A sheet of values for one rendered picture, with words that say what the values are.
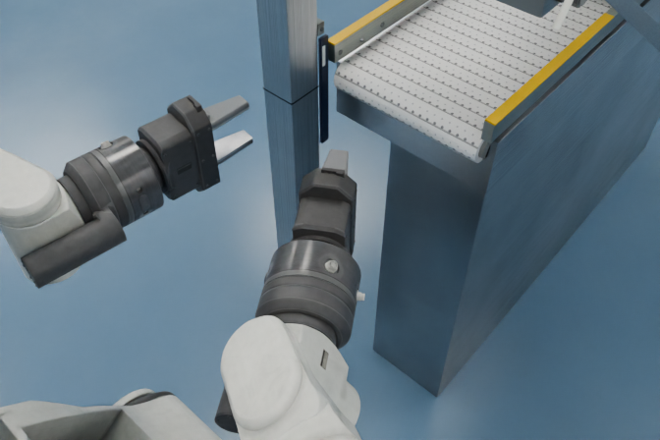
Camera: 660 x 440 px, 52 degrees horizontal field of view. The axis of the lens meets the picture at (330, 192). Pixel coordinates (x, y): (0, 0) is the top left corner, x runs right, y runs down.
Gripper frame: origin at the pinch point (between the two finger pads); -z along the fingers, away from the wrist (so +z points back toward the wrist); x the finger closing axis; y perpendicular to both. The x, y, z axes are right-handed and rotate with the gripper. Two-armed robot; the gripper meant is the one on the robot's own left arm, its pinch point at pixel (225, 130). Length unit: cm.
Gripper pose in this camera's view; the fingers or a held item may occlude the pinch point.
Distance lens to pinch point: 80.9
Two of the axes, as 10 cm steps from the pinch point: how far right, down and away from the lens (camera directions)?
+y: 6.4, 5.5, -5.3
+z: -7.7, 4.6, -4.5
